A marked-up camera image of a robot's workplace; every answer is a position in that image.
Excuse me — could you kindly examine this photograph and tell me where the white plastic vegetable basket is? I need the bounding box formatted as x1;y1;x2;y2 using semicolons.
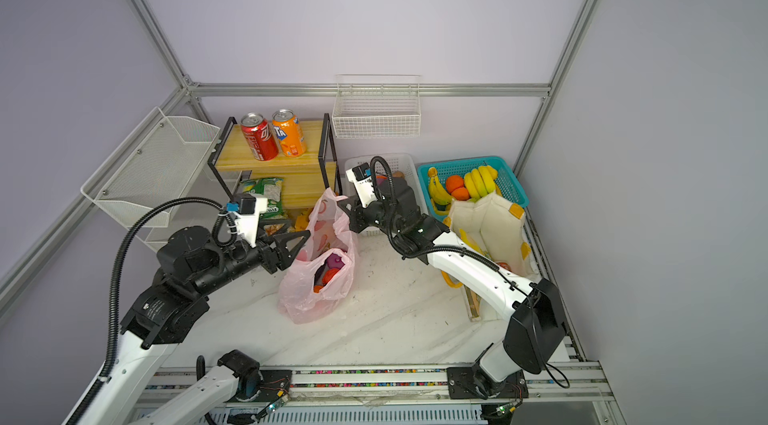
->
341;153;429;212

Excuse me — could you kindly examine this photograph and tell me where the pink plastic grocery bag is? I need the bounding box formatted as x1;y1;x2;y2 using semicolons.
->
278;189;359;324

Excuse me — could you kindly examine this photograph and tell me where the orange mango gummy bag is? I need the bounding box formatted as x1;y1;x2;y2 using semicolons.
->
293;208;312;231

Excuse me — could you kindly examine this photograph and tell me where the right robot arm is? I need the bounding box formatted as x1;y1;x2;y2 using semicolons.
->
340;156;570;398

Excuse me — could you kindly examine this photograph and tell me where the yellow corn chips bag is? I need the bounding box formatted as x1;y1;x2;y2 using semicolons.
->
260;219;291;236

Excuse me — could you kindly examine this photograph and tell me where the black frame wooden shelf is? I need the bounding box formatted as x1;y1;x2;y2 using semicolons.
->
206;114;342;209

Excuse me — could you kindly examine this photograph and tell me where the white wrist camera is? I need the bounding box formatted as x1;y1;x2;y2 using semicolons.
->
346;162;378;208
225;193;269;248

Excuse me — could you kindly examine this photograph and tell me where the red toy tomato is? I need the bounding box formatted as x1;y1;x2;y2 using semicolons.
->
321;268;340;286

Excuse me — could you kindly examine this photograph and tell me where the white wire wall basket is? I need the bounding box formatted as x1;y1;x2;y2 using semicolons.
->
331;74;422;139

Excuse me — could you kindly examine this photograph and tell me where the red cola can middle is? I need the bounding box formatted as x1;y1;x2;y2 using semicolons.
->
240;113;278;161

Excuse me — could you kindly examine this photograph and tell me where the orange fruit back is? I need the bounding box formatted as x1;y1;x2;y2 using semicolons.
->
444;175;464;194

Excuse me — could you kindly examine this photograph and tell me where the teal plastic fruit basket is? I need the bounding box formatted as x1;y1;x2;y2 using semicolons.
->
418;156;529;221

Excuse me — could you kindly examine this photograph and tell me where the white mesh wall rack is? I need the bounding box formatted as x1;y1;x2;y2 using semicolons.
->
81;108;240;229

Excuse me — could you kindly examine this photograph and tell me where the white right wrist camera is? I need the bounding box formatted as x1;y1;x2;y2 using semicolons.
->
346;162;378;208

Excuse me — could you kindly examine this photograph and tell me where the yellow banana left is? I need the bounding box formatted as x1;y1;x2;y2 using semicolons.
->
427;167;454;215

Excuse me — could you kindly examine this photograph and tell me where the orange fruit front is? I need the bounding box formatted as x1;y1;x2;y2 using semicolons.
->
451;187;471;201

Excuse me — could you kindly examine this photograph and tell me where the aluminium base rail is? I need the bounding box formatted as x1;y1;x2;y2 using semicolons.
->
131;361;625;425

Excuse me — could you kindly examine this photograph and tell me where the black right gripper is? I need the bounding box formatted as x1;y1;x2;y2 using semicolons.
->
334;190;401;235

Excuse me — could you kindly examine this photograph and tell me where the yellow banana bunch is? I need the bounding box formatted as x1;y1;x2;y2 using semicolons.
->
463;165;501;201

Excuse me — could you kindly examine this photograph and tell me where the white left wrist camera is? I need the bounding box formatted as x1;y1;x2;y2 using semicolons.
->
225;193;269;248

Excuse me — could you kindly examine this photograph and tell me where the orange soda can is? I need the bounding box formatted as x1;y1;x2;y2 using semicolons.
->
272;109;307;157

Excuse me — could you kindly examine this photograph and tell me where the orange fruit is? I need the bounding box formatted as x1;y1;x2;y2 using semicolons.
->
444;175;464;194
451;187;471;201

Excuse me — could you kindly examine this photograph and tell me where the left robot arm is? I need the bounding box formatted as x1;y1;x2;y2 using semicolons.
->
66;197;311;424

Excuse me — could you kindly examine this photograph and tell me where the green snack bag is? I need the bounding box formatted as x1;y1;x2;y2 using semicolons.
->
238;177;287;219

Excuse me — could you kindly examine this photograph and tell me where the white canvas tote bag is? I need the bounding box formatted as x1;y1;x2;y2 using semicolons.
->
428;194;540;320

